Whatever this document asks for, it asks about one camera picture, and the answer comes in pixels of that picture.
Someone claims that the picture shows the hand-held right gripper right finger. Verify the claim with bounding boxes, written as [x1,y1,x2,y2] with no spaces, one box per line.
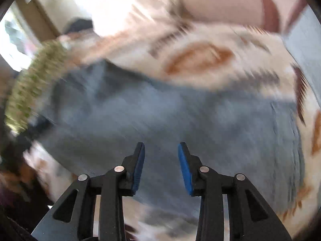
[178,142,293,241]

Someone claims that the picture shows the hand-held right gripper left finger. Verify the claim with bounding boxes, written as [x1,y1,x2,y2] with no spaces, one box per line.
[31,142,146,241]

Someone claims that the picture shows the blue denim pants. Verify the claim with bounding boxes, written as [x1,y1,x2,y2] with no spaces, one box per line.
[27,60,305,223]

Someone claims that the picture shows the leaf printed cream blanket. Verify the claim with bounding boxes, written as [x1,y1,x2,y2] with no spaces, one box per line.
[0,17,321,241]

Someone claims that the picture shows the green patterned cloth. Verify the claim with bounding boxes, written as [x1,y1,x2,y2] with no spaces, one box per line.
[4,40,69,135]

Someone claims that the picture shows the dark cloth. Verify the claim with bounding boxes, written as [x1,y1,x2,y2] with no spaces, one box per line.
[61,17,95,38]

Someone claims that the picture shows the light blue pillow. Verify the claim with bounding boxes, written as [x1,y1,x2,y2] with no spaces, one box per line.
[283,6,321,83]

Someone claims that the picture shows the pink pillow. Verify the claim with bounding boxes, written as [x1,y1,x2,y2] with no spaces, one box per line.
[179,0,281,34]

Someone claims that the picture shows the window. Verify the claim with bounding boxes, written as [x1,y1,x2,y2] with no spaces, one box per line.
[0,6,34,72]

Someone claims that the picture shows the reddish brown headboard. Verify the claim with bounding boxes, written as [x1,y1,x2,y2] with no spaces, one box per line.
[283,0,309,34]

